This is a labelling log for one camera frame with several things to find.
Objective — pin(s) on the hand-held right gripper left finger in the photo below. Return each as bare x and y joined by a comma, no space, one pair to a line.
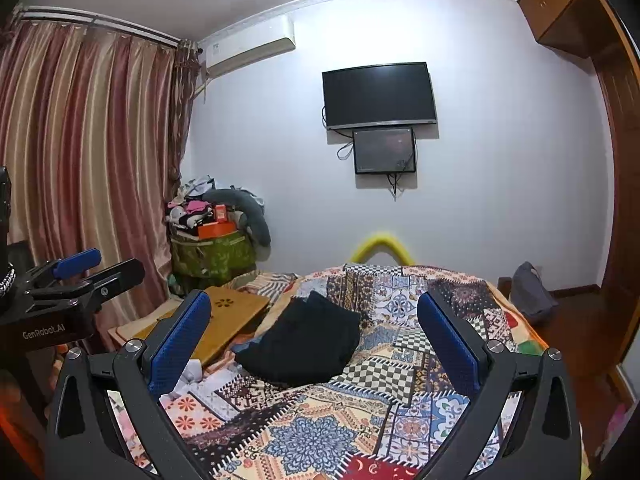
180,340

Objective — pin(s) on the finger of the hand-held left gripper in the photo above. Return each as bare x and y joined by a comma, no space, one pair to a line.
77,262
117,277

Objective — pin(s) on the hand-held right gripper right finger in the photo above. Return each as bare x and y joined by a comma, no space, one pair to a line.
447,345

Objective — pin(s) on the black pants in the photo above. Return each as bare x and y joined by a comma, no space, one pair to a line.
295,350

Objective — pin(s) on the dark teal folded pants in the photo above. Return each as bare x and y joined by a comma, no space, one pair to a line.
340,317

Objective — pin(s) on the wooden lap desk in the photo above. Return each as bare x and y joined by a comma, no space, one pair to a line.
235,320

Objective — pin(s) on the blue cloth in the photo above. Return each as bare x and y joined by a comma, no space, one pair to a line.
247,346

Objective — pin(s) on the green fabric bag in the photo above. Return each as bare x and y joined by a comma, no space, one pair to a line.
210,260

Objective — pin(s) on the grey bag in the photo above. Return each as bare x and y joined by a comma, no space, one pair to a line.
532,295

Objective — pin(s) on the pile of mixed clothes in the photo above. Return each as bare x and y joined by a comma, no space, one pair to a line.
190,210

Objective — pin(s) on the pink striped curtain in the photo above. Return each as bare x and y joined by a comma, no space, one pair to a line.
75,160

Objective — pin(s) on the orange box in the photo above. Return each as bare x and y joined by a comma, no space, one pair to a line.
215,230

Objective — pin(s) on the small red box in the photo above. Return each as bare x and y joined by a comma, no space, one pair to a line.
221,213

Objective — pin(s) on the yellow foam tube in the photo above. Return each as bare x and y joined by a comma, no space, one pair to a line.
382,240

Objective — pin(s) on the patchwork printed blanket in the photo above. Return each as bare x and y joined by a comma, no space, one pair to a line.
320,435

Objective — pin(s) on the small black monitor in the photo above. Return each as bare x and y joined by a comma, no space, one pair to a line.
384,150

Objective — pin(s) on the wooden door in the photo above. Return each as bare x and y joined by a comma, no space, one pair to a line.
625,210

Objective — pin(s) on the white air conditioner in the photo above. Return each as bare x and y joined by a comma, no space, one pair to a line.
250,45

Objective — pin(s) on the wooden overhead cabinet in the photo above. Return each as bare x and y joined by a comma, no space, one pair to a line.
550,0

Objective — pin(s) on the white curtain rail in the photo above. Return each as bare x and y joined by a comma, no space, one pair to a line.
100,25

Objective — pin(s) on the black wall television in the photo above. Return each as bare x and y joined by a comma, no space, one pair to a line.
380,95

